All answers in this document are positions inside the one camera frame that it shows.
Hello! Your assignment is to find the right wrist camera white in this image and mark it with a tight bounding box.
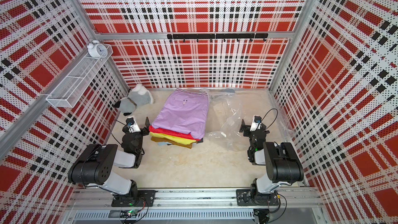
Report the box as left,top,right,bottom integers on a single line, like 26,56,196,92
250,116,262,132

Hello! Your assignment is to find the brown garment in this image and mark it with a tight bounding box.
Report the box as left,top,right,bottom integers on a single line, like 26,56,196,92
157,142,192,149

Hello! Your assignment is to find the black wall hook rail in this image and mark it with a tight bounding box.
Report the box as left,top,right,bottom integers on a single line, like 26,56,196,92
167,33,268,40

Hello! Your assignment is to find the purple garment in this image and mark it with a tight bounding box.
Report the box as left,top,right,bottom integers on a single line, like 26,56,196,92
152,89,209,140

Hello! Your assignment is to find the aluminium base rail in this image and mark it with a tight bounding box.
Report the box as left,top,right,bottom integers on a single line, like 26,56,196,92
63,187,328,224

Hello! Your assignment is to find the white alarm clock on shelf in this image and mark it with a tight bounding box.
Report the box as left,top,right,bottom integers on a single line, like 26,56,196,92
87,40,108,58

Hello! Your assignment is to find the clear plastic vacuum bag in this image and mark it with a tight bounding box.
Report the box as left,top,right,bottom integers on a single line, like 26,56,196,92
204,89,296,151

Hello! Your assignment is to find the grey white plush toy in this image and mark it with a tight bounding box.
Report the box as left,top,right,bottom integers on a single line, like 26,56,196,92
113,84,154,116

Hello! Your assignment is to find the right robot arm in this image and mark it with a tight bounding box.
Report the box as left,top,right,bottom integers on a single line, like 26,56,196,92
236,116,304,205

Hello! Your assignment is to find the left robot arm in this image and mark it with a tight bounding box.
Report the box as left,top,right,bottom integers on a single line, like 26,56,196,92
68,116,150,203

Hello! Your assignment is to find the white wire mesh shelf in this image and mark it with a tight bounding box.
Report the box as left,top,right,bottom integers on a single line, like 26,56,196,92
46,44,113,108

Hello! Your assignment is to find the yellow garment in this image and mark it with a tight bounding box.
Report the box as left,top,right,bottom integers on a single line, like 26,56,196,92
149,132,197,145

